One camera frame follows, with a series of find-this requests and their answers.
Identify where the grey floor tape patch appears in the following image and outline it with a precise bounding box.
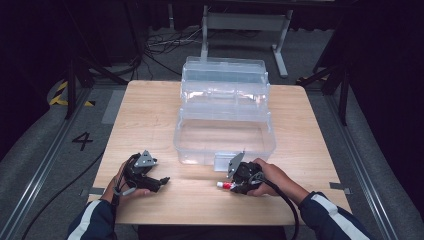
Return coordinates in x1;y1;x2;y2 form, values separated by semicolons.
101;88;127;125

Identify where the small grey tape piece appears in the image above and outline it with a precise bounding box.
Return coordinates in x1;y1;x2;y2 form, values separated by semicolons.
329;181;353;196
79;187;106;197

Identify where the yellow black floor tape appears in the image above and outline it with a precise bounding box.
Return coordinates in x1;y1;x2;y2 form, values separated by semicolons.
48;80;97;108

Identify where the black floor cable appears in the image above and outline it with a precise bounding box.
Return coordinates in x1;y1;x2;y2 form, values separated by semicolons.
20;150;106;240

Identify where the person's right hand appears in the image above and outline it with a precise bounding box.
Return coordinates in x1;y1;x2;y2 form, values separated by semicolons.
248;158;310;206

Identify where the aluminium floor rail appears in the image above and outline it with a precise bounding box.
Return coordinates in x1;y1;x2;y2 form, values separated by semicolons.
0;87;95;240
323;94;399;240

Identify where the clear plastic storage box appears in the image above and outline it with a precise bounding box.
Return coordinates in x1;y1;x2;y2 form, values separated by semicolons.
173;55;278;173

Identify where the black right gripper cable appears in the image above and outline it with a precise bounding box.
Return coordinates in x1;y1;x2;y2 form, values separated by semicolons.
256;173;300;240

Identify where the grey strap loop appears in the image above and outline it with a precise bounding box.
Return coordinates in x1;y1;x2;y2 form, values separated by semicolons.
113;185;138;197

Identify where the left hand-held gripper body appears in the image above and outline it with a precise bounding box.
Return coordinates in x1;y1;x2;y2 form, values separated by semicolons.
122;149;159;188

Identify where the grey metal table frame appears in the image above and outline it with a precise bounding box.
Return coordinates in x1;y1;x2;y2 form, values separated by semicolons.
198;4;294;80

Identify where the black metal stand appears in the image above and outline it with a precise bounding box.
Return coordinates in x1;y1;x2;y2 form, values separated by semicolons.
295;61;352;127
64;54;130;121

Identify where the bundle of floor cables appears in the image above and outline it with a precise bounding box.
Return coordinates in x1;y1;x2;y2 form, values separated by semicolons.
133;26;205;81

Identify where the person's left hand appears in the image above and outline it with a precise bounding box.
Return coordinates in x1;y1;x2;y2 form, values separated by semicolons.
101;160;152;205

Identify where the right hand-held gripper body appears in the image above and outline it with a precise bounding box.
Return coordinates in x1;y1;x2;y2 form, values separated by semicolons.
226;151;265;193

